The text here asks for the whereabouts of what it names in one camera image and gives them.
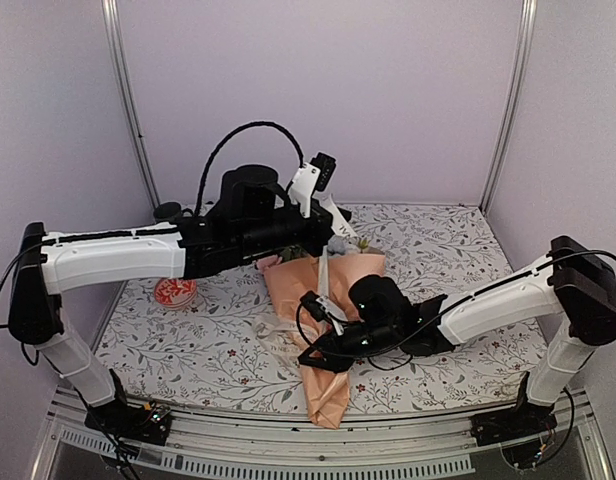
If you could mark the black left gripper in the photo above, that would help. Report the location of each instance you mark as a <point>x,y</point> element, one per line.
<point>323,228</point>

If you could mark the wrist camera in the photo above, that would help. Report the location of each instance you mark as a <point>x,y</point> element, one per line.
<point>323,309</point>
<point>310,178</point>

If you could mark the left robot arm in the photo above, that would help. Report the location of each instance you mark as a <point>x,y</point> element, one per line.
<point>57,276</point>

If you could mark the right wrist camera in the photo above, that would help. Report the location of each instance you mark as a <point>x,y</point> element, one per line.
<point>323,309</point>

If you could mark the left aluminium frame post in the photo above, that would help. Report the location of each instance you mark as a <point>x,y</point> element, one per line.
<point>112,24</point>

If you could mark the red white patterned dish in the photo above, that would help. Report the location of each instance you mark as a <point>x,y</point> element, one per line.
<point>175,293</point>

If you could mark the right aluminium frame post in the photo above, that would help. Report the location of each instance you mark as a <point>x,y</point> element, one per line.
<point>520,64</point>

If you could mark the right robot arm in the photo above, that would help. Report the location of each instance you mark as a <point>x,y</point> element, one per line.
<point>570,283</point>

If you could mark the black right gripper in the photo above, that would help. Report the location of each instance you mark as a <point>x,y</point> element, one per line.
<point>332,361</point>

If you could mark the blue fake flower stem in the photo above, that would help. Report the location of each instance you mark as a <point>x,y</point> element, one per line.
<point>340,246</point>

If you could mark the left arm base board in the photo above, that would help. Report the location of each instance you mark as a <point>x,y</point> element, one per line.
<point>119,419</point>

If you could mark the white lace ribbon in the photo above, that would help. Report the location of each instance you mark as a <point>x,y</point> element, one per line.
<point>290,329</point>

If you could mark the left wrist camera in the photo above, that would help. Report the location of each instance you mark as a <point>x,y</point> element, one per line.
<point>310,178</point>

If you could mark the pale pink white flower stem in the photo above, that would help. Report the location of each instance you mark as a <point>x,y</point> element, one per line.
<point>286,255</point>

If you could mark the dark grey mug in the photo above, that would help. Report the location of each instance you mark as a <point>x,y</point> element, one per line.
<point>171,212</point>

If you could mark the aluminium frame post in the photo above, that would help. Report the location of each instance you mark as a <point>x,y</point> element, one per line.
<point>112,24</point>
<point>520,64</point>

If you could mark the right arm base board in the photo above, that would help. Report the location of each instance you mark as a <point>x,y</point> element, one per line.
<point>510,425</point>

